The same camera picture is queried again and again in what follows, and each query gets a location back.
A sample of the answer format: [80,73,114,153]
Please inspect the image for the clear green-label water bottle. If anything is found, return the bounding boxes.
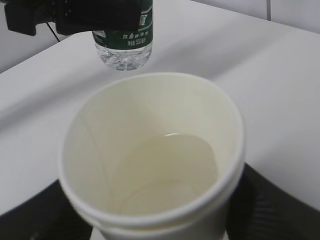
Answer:
[92,0,153,71]

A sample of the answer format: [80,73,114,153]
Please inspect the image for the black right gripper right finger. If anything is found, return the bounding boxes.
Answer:
[226,164,320,240]

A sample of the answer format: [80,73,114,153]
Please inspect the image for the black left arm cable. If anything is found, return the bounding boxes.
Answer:
[44,21,61,43]

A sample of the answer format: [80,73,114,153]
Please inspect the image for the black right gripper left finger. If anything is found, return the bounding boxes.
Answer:
[0,180,93,240]

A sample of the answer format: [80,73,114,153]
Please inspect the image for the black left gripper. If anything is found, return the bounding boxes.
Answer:
[4,0,142,36]

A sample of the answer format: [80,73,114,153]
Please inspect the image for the white paper cup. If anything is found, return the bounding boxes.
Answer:
[58,72,246,240]

